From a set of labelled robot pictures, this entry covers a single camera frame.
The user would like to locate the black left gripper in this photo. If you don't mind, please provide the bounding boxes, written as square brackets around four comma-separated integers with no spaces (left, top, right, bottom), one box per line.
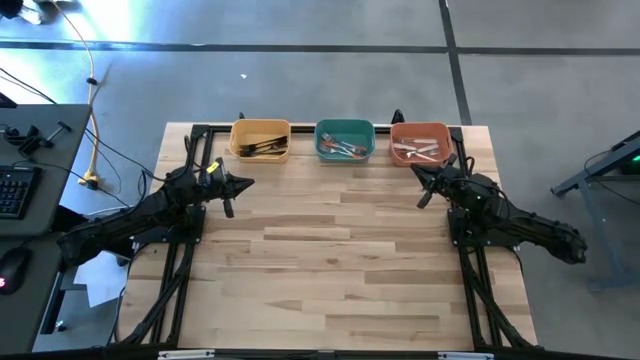
[193,158,255,220]

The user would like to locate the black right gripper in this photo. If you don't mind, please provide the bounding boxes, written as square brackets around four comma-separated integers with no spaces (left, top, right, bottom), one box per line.
[410,152,482,212]

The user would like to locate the white round object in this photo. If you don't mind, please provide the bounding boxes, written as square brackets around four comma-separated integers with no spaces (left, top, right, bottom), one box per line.
[407,149,441,163]

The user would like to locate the orange plastic bin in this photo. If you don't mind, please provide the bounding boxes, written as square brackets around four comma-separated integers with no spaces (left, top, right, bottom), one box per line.
[389,122,454,168]

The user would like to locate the yellow plastic bin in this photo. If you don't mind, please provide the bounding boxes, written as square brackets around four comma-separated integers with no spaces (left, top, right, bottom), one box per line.
[228,118,292,164]

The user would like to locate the green plastic bin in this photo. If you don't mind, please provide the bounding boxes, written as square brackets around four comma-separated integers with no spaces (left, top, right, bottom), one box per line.
[314,118,377,164]

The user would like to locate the white paper sheet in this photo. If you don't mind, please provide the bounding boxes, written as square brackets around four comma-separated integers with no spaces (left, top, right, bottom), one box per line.
[73,249,132,309]

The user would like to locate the dark metal side stand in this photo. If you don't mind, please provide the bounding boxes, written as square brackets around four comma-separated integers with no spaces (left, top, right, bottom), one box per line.
[549,129,640,292]

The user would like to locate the grey side desk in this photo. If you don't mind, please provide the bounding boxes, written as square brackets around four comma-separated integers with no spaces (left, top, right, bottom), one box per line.
[0,102,94,356]

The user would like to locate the black desk crossbar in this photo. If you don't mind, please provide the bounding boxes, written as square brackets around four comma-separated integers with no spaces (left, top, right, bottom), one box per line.
[49,203,81,236]

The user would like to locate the black desk clamp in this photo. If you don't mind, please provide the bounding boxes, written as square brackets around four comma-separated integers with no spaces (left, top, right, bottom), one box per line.
[2,124,55,157]

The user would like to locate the black keyboard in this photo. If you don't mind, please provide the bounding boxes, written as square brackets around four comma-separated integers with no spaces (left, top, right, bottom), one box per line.
[0,165,44,221]

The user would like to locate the black computer mouse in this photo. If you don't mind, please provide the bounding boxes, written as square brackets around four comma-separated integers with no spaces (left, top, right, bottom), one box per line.
[0,246,32,296]

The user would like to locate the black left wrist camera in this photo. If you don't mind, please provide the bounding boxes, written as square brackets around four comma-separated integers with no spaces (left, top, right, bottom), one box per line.
[202,172,226,197]

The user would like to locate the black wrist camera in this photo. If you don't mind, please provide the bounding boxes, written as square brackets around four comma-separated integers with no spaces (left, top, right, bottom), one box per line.
[202,172,226,197]
[439,177,469,206]

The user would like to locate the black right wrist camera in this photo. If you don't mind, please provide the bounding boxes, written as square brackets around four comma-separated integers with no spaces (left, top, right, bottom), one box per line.
[439,177,469,206]

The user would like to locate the black aluminium table frame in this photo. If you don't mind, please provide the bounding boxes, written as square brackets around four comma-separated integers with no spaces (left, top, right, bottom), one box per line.
[112,122,539,351]

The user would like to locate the yellow cable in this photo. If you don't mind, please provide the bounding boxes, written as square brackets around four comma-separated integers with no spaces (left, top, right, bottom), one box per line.
[49,0,101,187]

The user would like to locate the white plastic bracket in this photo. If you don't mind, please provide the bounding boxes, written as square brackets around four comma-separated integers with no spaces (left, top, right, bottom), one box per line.
[157,349,216,360]
[437,351,496,360]

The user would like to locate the black T-handle tool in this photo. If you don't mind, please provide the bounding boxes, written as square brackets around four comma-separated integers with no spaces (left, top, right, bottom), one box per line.
[43,119,74,147]

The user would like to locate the thin black cable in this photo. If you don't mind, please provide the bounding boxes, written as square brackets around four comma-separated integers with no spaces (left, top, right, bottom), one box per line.
[0,66,57,105]

